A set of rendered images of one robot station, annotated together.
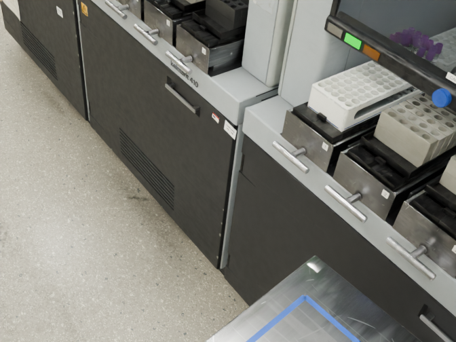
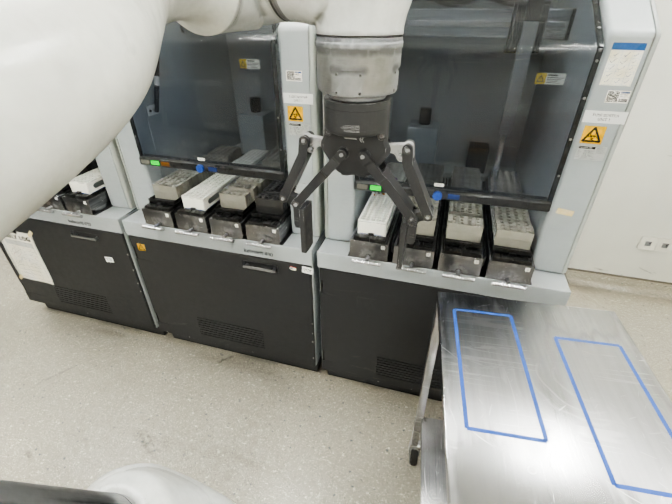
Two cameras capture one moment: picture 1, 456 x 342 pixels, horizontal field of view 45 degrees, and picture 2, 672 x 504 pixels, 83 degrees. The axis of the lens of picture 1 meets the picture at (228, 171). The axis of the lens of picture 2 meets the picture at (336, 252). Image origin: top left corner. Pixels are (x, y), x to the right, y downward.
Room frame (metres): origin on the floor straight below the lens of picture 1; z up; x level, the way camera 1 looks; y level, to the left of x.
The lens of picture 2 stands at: (-0.03, 0.53, 1.48)
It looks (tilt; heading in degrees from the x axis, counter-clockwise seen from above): 33 degrees down; 328
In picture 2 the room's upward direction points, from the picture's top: straight up
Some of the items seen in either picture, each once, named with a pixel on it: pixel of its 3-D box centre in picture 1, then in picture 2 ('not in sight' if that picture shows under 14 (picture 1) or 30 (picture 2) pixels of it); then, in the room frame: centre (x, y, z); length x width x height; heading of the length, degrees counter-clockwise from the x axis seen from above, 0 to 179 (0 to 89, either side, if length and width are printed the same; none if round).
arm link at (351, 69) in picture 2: not in sight; (358, 67); (0.34, 0.27, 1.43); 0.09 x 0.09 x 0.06
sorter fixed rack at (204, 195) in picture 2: not in sight; (213, 190); (1.51, 0.19, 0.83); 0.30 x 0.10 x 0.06; 132
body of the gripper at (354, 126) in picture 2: not in sight; (356, 136); (0.34, 0.27, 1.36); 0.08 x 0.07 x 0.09; 42
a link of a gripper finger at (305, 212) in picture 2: not in sight; (306, 227); (0.39, 0.32, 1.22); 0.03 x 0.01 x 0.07; 132
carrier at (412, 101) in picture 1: (427, 126); not in sight; (0.85, -0.37, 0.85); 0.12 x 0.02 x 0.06; 42
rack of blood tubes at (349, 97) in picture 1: (374, 88); (379, 211); (0.99, -0.29, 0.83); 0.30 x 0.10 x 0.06; 132
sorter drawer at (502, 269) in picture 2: not in sight; (502, 224); (0.74, -0.69, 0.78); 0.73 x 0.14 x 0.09; 132
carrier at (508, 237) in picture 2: not in sight; (513, 238); (0.58, -0.52, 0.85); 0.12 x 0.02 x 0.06; 41
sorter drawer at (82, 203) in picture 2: not in sight; (130, 176); (2.01, 0.46, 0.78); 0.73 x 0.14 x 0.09; 132
